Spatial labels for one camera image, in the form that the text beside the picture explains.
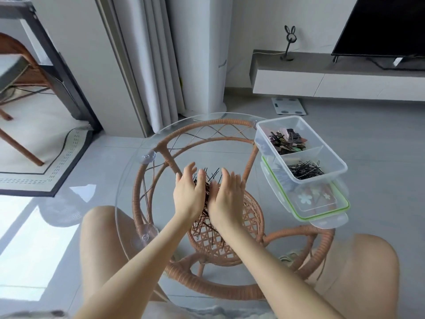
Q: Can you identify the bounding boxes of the person's left hand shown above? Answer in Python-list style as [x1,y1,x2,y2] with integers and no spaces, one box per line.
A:
[173,162,208,226]

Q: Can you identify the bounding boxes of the person's right hand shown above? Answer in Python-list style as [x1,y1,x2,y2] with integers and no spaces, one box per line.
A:
[207,167,248,234]

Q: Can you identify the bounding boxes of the pile of black bobby pins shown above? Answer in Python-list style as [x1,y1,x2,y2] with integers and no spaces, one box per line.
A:
[187,167,234,250]

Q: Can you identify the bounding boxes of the person's right forearm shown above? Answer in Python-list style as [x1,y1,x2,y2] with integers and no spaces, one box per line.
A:
[215,220,336,319]

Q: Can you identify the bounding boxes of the person's left forearm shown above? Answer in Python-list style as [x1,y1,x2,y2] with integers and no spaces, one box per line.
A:
[74,214,204,319]

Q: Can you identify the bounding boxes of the heap of brown hair clips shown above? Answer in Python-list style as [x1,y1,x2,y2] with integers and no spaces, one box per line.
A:
[268,127,308,155]

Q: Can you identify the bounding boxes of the small heap of bobby pins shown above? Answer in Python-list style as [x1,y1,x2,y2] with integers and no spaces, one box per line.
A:
[287,159,325,180]

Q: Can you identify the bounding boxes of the clear lid with green seal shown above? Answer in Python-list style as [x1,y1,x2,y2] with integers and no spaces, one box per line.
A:
[260,155,351,230]

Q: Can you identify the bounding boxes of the white bathroom scale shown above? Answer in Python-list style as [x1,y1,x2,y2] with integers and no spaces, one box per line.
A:
[271,97,308,116]

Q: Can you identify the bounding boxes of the beige slipper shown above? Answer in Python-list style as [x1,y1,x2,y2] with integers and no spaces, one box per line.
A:
[278,250,310,263]

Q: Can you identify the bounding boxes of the clear divided plastic container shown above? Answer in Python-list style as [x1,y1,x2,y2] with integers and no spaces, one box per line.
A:
[255,116,349,184]

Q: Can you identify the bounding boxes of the person's left leg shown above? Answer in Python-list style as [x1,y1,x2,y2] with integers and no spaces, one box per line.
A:
[79,205,174,319]

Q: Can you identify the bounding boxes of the person's leg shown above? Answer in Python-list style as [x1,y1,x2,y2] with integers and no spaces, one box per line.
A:
[313,233,401,319]
[79,205,174,319]

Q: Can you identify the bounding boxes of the white curtain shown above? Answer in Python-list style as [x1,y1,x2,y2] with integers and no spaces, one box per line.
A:
[111,0,187,134]

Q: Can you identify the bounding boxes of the white tower air conditioner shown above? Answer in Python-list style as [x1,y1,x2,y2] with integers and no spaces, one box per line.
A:
[165,0,228,114]

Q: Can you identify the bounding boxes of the beige rug with dark border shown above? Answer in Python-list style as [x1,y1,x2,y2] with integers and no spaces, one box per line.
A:
[0,127,95,198]

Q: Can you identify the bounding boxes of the white grey television cabinet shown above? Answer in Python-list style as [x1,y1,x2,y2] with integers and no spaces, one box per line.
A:
[249,49,425,102]

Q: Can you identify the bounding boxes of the person's right leg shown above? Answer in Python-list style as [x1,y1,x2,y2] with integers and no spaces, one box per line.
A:
[313,233,401,319]

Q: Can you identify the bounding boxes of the grey chair cushion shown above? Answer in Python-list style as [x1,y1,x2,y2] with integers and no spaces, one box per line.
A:
[0,54,31,94]

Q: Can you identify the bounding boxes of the brown wooden chair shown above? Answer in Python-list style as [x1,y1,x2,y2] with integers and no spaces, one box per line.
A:
[0,32,58,167]

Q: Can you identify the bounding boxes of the black flat television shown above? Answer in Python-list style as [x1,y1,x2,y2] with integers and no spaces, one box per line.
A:
[331,0,425,63]

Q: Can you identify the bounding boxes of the round rattan table frame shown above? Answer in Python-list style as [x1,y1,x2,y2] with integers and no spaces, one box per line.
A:
[132,119,336,301]

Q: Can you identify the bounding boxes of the black rabbit-ear wire ornament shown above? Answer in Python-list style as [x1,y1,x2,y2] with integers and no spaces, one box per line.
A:
[280,25,297,62]

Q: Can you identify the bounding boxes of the black metal table frame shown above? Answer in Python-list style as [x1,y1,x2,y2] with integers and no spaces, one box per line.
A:
[0,0,102,130]

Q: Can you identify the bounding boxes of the black television cable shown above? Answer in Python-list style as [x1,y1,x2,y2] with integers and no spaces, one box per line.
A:
[372,56,417,69]

